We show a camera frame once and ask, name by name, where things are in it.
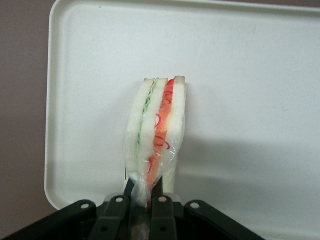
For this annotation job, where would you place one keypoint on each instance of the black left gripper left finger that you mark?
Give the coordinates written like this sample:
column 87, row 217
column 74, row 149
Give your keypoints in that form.
column 75, row 222

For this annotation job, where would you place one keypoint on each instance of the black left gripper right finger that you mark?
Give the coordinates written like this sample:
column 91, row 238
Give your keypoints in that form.
column 190, row 222

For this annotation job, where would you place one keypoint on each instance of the plastic triangle sandwich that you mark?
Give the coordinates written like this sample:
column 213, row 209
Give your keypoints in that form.
column 155, row 125

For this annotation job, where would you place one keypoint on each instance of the cream plastic tray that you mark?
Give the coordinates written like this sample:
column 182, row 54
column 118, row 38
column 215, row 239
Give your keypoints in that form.
column 225, row 100

